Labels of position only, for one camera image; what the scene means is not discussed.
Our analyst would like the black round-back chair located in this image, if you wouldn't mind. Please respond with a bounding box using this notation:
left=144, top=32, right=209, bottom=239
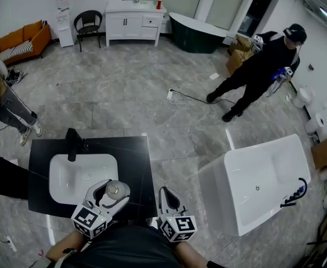
left=73, top=9, right=103, bottom=52

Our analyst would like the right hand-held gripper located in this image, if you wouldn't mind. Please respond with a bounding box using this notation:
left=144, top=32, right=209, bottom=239
left=158, top=186, right=198, bottom=242

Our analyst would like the orange sofa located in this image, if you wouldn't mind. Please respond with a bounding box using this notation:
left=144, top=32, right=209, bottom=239
left=0, top=20, right=52, bottom=66

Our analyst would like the white sink basin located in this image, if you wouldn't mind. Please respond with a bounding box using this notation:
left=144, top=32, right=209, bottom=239
left=49, top=153, right=119, bottom=206

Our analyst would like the person's black clothing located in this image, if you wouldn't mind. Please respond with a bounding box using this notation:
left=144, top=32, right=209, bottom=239
left=62, top=223, right=181, bottom=268

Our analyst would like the small cardboard box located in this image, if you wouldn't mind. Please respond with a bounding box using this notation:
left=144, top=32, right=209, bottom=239
left=311, top=134, right=327, bottom=170

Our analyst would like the black flat panel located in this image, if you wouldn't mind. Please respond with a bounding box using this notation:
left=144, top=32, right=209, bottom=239
left=0, top=147, right=30, bottom=200

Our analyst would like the dark green oval bathtub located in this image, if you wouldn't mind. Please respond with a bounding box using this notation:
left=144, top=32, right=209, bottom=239
left=169, top=12, right=228, bottom=54

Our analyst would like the striped cushion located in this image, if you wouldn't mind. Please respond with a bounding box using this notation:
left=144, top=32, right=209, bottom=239
left=0, top=40, right=34, bottom=62

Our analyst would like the white rectangular bathtub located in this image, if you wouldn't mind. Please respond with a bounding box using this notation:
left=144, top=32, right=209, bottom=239
left=198, top=133, right=311, bottom=237

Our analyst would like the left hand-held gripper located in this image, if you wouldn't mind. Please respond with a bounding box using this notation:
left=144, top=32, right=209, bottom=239
left=70, top=179, right=130, bottom=240

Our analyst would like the pile of clothes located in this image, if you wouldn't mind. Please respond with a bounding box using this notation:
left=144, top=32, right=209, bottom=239
left=6, top=68, right=29, bottom=85

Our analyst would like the black curved bathtub faucet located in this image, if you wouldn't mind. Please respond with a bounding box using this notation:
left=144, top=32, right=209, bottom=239
left=279, top=177, right=309, bottom=208

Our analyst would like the black vanity with white sink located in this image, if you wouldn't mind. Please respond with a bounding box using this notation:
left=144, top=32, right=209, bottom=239
left=27, top=135, right=158, bottom=220

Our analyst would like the person's right forearm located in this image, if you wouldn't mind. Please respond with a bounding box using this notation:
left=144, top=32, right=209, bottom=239
left=176, top=240, right=208, bottom=268

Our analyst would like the white water dispenser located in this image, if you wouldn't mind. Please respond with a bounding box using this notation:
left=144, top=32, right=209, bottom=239
left=54, top=0, right=75, bottom=48

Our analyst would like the black floor cable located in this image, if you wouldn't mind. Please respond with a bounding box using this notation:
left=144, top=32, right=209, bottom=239
left=171, top=89, right=236, bottom=105

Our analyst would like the white vanity cabinet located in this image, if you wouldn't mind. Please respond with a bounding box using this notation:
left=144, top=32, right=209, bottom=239
left=105, top=0, right=167, bottom=47

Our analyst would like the person's left forearm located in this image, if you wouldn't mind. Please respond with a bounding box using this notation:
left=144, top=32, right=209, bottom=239
left=45, top=229, right=91, bottom=262

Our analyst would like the large cardboard box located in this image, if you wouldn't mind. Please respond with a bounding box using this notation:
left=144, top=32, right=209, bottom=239
left=226, top=33, right=255, bottom=75

